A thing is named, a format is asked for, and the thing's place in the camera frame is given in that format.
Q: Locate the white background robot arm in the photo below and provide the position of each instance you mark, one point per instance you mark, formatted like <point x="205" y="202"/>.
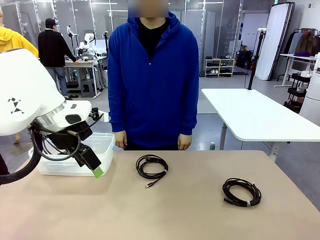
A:
<point x="89" y="42"/>

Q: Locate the black camera tripod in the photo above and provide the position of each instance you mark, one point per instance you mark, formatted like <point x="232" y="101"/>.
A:
<point x="107" y="42"/>

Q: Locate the mannequin in yellow hoodie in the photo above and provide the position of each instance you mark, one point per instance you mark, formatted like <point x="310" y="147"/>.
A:
<point x="12" y="40"/>

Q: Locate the white desk with purple cloth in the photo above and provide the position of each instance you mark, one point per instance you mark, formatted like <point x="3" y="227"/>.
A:
<point x="297" y="58"/>

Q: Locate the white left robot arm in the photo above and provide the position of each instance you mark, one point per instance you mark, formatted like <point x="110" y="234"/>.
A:
<point x="25" y="87"/>

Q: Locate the small grey green can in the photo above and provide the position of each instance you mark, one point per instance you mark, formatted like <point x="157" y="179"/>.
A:
<point x="212" y="146"/>

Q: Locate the clothes rack with coats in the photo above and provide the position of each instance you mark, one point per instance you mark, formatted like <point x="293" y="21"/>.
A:
<point x="306" y="41"/>

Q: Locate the black utility cart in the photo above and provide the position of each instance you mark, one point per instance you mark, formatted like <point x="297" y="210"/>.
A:
<point x="297" y="92"/>

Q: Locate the black bags stack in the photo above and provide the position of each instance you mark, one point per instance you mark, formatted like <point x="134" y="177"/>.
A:
<point x="245" y="58"/>

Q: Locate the man in black jacket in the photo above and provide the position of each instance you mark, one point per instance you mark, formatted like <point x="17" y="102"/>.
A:
<point x="53" y="50"/>

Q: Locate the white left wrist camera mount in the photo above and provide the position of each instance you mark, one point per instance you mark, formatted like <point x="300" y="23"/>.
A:
<point x="103" y="117"/>

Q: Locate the large white table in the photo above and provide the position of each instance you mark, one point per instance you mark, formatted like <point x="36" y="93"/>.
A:
<point x="250" y="112"/>

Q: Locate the grey plastic stool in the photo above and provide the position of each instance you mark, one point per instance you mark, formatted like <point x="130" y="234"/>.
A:
<point x="88" y="87"/>

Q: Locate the person's left forearm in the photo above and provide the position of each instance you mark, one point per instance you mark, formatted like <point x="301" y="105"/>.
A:
<point x="188" y="115"/>

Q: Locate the black pole stand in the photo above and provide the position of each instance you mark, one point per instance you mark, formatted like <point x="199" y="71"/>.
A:
<point x="256" y="57"/>

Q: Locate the person's right hand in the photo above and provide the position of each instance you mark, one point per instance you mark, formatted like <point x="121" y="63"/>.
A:
<point x="121" y="140"/>

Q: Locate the white folding screen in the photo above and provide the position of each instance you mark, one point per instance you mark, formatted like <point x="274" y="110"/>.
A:
<point x="272" y="42"/>

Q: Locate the person in blue hoodie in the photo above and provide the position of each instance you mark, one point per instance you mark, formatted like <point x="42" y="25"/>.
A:
<point x="155" y="87"/>

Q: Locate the clear plastic storage container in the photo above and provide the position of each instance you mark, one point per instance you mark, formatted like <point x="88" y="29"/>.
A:
<point x="105" y="150"/>

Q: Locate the purple cloth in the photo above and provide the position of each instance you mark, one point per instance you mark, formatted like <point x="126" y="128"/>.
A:
<point x="302" y="53"/>

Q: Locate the person's left hand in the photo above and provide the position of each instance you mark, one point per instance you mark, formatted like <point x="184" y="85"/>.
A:
<point x="185" y="142"/>

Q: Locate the person's right forearm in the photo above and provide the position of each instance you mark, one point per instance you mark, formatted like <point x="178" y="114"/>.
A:
<point x="117" y="115"/>

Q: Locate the grey workbench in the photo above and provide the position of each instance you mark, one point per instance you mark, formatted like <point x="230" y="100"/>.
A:
<point x="83" y="63"/>

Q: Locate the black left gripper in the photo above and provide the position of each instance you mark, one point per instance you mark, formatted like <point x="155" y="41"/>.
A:
<point x="72" y="136"/>

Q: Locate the wooden shoe shelf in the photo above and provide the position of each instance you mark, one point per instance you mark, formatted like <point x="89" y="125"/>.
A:
<point x="220" y="67"/>

